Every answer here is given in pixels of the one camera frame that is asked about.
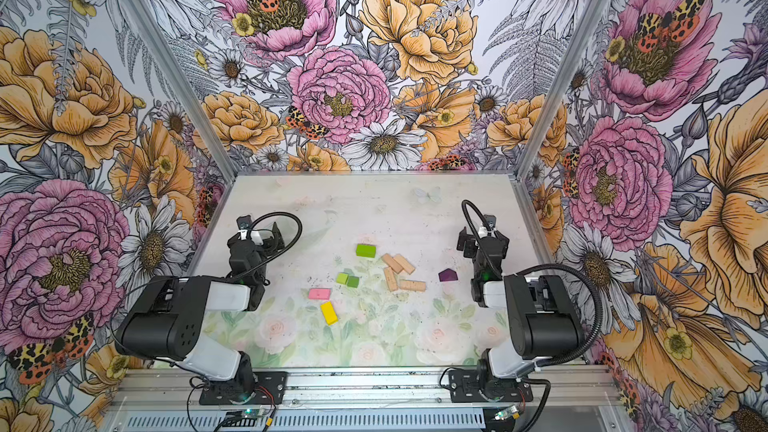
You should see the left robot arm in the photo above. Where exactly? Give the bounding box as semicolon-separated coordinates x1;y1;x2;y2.
114;224;285;403

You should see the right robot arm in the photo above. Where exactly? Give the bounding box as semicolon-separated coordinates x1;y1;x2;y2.
449;228;585;403

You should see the purple house-shaped block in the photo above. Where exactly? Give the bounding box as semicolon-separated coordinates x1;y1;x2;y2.
438;268;459;283

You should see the pink block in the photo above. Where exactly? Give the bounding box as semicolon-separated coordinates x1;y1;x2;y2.
308;288;332;301

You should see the yellow block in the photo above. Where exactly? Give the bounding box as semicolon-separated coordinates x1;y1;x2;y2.
320;301;338;326

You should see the large green block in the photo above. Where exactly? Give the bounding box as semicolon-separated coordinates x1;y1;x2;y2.
355;243;377;259

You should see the green circuit board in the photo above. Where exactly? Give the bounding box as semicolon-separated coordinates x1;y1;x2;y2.
225;407;277;427

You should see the small right circuit board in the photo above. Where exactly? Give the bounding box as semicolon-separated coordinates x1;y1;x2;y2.
493;405;521;422

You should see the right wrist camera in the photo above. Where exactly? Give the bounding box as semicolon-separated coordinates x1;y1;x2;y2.
477;214;496;238

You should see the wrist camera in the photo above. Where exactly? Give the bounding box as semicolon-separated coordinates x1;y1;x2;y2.
236;215;263;245
477;214;496;238

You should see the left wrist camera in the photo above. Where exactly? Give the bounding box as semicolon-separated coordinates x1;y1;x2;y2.
236;215;263;245

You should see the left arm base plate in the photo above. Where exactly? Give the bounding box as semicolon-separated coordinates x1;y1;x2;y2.
199;371;288;406

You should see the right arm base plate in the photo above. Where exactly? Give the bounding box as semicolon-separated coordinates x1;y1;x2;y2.
439;367;533;403

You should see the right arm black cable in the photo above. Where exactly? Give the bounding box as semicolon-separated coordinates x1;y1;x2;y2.
460;199;604;368

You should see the aluminium front rail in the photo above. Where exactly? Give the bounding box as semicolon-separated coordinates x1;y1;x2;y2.
113;364;620;410

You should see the left aluminium corner post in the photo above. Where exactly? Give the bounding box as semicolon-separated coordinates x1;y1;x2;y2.
118;0;237;185

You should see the aluminium corner post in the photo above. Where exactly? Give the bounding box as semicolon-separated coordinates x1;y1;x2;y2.
118;0;237;185
514;0;637;180

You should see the right aluminium corner post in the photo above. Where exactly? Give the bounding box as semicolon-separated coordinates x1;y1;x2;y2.
514;0;637;180

